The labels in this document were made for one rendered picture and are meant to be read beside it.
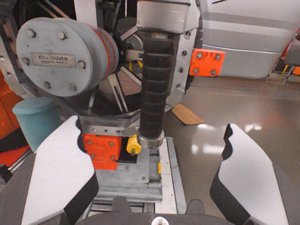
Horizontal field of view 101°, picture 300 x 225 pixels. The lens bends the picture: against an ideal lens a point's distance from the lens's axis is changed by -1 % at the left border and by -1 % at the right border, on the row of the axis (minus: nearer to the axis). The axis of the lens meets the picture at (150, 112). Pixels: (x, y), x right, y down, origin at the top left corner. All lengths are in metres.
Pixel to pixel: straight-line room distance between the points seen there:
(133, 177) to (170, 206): 0.28
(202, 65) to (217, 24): 0.49
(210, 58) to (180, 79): 0.09
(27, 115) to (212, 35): 0.84
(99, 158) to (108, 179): 0.25
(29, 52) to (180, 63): 0.32
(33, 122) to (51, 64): 0.17
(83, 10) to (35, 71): 0.19
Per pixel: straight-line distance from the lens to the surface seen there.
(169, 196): 0.94
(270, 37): 1.03
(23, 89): 0.56
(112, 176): 0.82
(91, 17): 0.41
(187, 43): 0.38
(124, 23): 0.92
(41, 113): 0.39
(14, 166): 1.03
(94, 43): 0.29
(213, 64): 0.41
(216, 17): 0.87
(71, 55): 0.26
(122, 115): 0.54
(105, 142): 0.51
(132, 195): 0.83
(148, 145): 0.20
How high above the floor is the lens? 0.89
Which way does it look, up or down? 29 degrees down
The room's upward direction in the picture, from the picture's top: 5 degrees clockwise
